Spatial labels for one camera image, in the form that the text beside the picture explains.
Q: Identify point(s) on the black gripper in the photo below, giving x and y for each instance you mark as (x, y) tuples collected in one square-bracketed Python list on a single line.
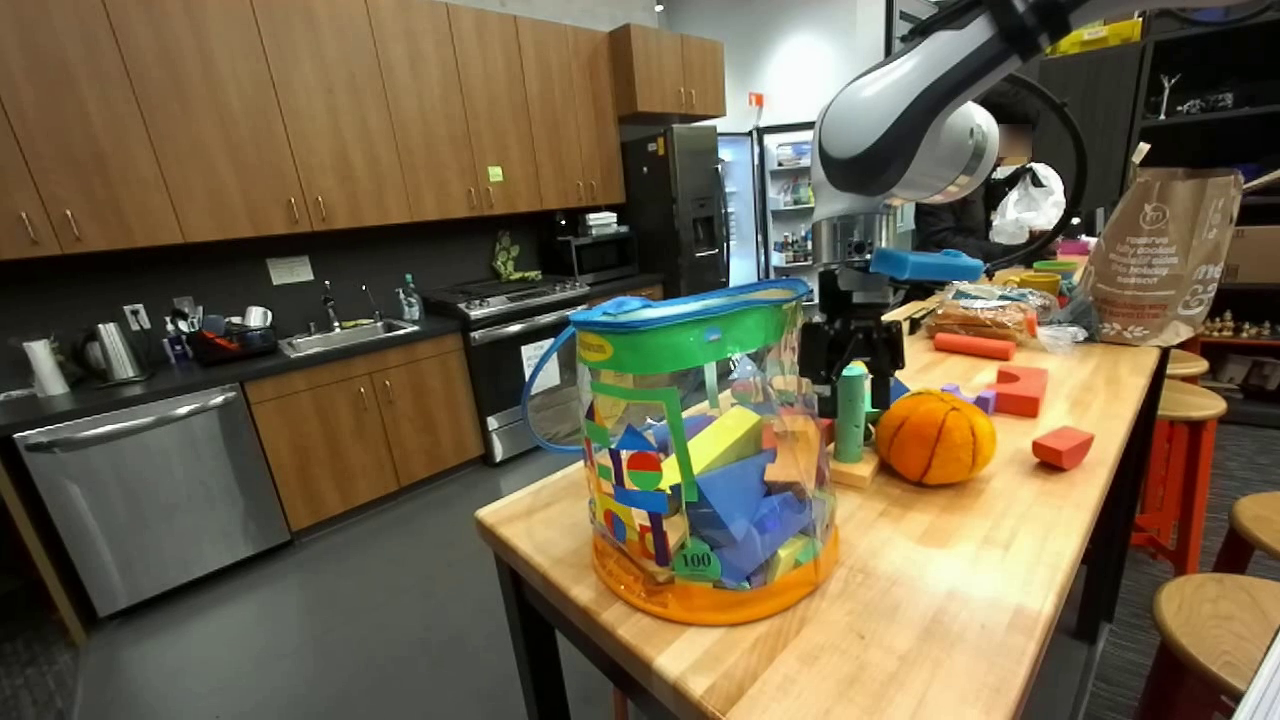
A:
[(850, 326)]

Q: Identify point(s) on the yellow foam block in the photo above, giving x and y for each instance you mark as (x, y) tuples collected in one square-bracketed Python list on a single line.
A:
[(722, 442)]

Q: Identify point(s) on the clear toy bag green rim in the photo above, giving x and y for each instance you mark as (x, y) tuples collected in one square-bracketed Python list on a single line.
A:
[(722, 545)]

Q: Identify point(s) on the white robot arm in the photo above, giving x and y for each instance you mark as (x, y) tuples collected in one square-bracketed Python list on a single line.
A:
[(928, 148)]

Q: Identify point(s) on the red foam arch block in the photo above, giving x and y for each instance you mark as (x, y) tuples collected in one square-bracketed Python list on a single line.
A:
[(1017, 390)]

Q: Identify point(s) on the white plastic bag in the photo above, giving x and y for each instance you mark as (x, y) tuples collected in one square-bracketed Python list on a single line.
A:
[(1028, 203)]

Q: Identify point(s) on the small red foam block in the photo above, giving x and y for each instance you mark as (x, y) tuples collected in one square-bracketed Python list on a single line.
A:
[(1060, 449)]

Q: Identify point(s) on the brown paper bag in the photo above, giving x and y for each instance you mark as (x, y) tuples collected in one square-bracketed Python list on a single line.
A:
[(1163, 255)]

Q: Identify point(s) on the orange plush pumpkin ball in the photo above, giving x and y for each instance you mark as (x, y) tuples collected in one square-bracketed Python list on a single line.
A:
[(932, 436)]

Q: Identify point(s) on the bagged bread loaf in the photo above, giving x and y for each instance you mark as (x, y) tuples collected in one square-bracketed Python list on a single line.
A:
[(989, 308)]

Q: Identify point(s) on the black refrigerator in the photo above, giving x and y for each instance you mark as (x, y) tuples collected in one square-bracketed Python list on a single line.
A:
[(678, 205)]

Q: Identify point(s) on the stainless steel oven range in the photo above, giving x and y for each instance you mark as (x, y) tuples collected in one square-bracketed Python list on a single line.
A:
[(520, 379)]

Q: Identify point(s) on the wooden stool orange legs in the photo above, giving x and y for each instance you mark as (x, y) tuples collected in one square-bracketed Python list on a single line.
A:
[(1179, 482)]

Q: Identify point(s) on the wooden stool middle right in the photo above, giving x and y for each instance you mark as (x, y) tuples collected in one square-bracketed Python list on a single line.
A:
[(1253, 524)]

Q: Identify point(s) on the kitchen sink with faucet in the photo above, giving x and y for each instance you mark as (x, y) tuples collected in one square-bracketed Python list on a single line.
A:
[(341, 334)]

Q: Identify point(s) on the wooden stool near right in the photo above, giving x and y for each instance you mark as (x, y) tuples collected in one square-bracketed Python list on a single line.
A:
[(1214, 635)]

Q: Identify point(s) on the stainless steel dishwasher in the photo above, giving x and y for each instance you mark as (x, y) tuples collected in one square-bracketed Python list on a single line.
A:
[(157, 495)]

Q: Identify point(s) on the paper towel roll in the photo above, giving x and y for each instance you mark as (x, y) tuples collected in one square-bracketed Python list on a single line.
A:
[(46, 369)]

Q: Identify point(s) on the blue camera mount on wrist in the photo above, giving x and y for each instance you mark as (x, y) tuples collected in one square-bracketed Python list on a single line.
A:
[(924, 267)]

